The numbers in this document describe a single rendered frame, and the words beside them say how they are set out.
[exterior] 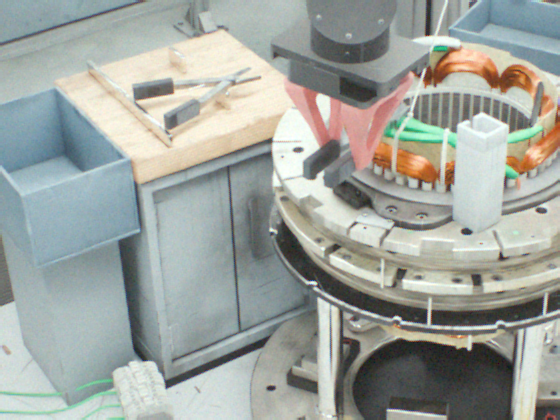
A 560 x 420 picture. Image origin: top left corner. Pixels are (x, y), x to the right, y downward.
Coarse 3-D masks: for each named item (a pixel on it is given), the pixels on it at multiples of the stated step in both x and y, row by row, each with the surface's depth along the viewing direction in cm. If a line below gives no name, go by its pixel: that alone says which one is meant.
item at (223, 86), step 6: (222, 84) 122; (228, 84) 122; (210, 90) 121; (216, 90) 121; (222, 90) 121; (204, 96) 120; (210, 96) 120; (216, 96) 121; (204, 102) 119; (210, 102) 120
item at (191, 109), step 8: (184, 104) 118; (192, 104) 118; (168, 112) 117; (176, 112) 117; (184, 112) 118; (192, 112) 118; (168, 120) 116; (176, 120) 117; (184, 120) 118; (168, 128) 117
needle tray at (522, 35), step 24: (480, 0) 141; (504, 0) 142; (528, 0) 141; (456, 24) 136; (480, 24) 143; (504, 24) 144; (528, 24) 142; (552, 24) 141; (504, 48) 133; (528, 48) 132; (552, 48) 140; (552, 72) 132
